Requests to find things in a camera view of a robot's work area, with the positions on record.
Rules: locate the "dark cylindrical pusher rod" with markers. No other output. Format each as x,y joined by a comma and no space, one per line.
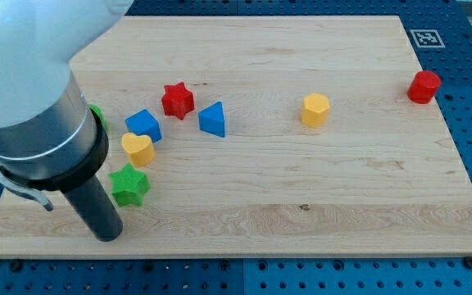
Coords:
94,207

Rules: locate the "black flange ring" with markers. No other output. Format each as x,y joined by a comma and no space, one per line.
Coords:
72,178

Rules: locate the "green star block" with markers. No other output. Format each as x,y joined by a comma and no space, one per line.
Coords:
129,186

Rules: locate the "green block behind arm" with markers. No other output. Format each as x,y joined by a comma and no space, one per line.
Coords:
97,111

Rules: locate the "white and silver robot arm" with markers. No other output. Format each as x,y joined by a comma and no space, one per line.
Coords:
50,139

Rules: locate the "red star block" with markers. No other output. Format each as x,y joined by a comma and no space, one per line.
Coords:
177,100

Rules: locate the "yellow heart block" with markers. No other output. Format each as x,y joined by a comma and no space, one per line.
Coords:
139,149

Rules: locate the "blue cube block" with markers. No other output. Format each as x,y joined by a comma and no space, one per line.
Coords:
144,123

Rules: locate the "blue triangle block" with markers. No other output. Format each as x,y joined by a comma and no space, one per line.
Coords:
212,120

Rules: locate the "light wooden board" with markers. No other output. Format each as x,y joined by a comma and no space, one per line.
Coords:
381,178

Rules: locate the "yellow hexagon block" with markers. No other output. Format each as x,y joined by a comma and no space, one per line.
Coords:
315,110

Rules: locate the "red cylinder block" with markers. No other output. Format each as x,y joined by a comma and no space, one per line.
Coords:
423,87

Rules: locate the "white fiducial marker tag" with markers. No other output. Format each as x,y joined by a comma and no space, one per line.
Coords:
427,38

